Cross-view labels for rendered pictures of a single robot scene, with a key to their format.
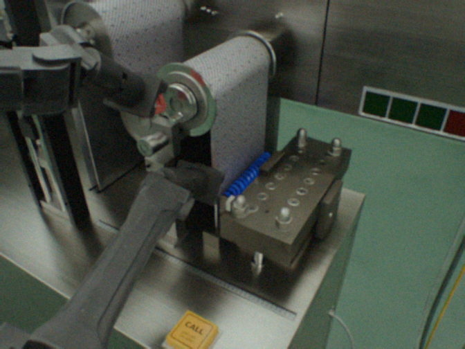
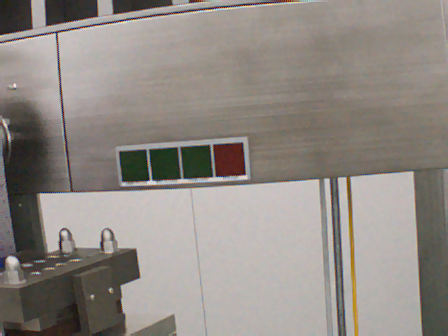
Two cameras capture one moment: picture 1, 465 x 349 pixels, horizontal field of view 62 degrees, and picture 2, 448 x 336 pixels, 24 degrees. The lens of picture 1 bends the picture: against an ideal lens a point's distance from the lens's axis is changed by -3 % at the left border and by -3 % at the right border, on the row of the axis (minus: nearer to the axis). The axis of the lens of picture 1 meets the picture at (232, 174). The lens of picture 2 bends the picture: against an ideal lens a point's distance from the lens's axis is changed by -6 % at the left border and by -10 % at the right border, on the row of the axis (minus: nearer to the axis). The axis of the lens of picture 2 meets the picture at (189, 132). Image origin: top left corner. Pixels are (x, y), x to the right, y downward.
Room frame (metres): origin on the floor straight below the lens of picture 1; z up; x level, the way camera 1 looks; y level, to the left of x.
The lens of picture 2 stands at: (-1.14, -0.29, 1.34)
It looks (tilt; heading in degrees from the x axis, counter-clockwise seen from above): 3 degrees down; 356
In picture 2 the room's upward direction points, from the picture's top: 6 degrees counter-clockwise
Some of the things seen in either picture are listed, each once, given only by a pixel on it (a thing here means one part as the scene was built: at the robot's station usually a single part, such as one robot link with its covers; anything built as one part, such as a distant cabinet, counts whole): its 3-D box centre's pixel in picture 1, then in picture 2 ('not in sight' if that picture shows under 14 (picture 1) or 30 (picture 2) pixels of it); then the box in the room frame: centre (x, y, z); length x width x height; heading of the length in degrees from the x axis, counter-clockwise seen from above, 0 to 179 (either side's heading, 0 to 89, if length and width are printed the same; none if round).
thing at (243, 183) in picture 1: (249, 176); not in sight; (0.76, -0.04, 1.03); 0.21 x 0.04 x 0.03; 149
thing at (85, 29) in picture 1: (76, 41); not in sight; (0.80, 0.32, 1.33); 0.06 x 0.06 x 0.06; 59
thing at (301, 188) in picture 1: (293, 188); (47, 281); (0.74, -0.14, 1.00); 0.40 x 0.16 x 0.06; 149
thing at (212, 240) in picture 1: (241, 206); not in sight; (0.77, -0.02, 0.92); 0.28 x 0.04 x 0.04; 149
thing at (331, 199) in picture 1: (330, 209); (97, 300); (0.71, -0.23, 0.96); 0.10 x 0.03 x 0.11; 149
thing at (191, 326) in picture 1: (192, 334); not in sight; (0.41, 0.07, 0.91); 0.07 x 0.07 x 0.02; 59
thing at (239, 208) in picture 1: (239, 204); not in sight; (0.62, -0.01, 1.05); 0.04 x 0.04 x 0.04
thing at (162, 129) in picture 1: (166, 188); not in sight; (0.68, 0.14, 1.05); 0.06 x 0.05 x 0.31; 149
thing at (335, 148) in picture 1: (335, 145); (108, 239); (0.86, -0.26, 1.05); 0.04 x 0.04 x 0.04
